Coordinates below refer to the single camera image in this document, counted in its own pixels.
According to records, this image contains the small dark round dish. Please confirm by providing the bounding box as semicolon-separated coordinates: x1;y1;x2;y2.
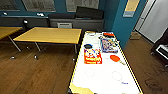
83;43;94;50

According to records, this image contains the white flat dish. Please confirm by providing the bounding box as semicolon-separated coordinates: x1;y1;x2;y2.
85;31;98;37

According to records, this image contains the colourful board game box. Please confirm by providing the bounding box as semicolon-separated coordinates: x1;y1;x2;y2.
99;36;120;54

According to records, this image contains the red flat box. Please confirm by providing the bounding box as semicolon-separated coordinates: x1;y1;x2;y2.
102;31;116;38

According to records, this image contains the grey chair back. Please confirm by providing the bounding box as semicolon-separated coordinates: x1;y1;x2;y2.
56;22;73;29

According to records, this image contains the dark grey sofa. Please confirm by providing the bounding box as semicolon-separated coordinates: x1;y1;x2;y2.
48;5;105;32

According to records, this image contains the yellow wooden table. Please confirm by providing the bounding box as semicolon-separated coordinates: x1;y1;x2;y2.
12;26;83;60
0;26;23;53

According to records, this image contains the yellow legged white game table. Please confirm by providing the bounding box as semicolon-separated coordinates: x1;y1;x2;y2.
68;30;144;94

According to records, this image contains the interior glass window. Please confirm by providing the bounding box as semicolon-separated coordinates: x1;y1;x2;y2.
21;0;57;13
64;0;100;13

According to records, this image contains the cardboard box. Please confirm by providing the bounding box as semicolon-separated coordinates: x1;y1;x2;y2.
129;30;143;41

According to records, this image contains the yellow notice sheet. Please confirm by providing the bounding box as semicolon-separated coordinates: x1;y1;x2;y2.
122;0;141;18

